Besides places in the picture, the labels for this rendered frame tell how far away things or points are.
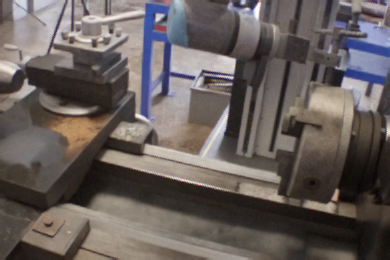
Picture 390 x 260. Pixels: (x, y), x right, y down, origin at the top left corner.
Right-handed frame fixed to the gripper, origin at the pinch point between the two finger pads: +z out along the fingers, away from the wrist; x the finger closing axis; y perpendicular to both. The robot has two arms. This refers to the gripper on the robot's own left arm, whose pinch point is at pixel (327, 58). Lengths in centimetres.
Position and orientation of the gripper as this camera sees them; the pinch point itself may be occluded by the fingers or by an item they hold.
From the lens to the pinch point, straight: 92.2
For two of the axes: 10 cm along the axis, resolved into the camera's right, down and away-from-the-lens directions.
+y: 2.1, -9.6, -1.9
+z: 9.5, 1.6, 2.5
